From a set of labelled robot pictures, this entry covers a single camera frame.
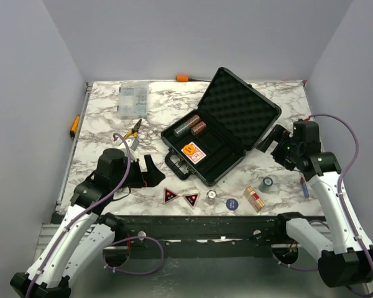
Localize left all-in triangle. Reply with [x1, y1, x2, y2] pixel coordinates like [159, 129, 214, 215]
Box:
[163, 187, 179, 204]

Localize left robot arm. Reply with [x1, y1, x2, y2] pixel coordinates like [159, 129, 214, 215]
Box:
[10, 148, 165, 297]

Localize white poker chip stack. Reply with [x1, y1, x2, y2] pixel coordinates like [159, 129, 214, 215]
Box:
[205, 190, 217, 205]

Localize green chip stack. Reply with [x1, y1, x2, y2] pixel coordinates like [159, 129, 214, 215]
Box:
[259, 176, 274, 193]
[173, 122, 190, 137]

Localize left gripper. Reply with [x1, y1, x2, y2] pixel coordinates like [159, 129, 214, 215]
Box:
[113, 154, 166, 190]

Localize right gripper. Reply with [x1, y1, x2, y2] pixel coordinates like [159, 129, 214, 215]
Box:
[257, 124, 303, 171]

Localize orange screwdriver at back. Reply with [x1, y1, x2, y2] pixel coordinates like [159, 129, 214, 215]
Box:
[175, 75, 210, 83]

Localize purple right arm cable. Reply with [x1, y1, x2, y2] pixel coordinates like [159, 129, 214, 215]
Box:
[272, 114, 373, 297]

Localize all-in triangle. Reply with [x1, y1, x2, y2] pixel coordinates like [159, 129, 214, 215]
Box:
[163, 187, 179, 204]
[183, 193, 200, 209]

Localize green chip stack front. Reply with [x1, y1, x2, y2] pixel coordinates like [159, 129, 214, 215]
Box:
[259, 176, 274, 193]

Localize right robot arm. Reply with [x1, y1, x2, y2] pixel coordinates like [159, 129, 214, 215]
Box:
[257, 120, 373, 287]

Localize blue small blind button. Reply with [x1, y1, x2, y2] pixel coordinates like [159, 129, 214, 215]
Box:
[226, 198, 239, 211]

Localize black poker set case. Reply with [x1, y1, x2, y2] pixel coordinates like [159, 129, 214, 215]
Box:
[161, 67, 282, 186]

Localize brown chip stack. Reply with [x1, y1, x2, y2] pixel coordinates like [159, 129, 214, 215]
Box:
[191, 121, 207, 135]
[186, 115, 201, 128]

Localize yellow handled pliers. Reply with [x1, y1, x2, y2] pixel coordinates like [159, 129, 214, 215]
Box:
[124, 119, 142, 139]

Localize brown chip stack front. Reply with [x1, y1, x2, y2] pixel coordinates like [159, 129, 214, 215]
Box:
[191, 121, 207, 135]

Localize clear plastic screw box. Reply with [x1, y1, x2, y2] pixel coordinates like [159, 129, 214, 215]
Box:
[117, 81, 149, 119]

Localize green chip stack rear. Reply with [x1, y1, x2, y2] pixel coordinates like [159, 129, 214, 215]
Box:
[173, 122, 190, 137]

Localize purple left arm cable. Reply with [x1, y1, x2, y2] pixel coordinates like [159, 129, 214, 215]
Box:
[20, 132, 164, 298]

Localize red playing card deck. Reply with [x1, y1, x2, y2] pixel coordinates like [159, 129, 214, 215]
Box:
[182, 142, 206, 165]

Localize right all-in triangle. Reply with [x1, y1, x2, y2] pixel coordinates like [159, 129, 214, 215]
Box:
[183, 193, 200, 209]

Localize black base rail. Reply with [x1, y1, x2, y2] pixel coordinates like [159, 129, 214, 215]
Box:
[51, 212, 311, 260]

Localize orange tool at left edge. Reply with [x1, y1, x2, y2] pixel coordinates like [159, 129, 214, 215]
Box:
[69, 115, 80, 138]

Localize brown chip stack rear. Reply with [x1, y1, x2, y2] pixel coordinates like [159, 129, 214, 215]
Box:
[186, 115, 201, 128]

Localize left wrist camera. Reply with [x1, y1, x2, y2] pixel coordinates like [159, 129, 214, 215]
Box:
[118, 138, 139, 152]

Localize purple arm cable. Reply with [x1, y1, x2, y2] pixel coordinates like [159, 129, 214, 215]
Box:
[20, 132, 164, 298]
[272, 114, 373, 297]

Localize blue red pen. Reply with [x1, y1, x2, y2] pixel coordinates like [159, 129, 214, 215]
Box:
[300, 177, 310, 198]

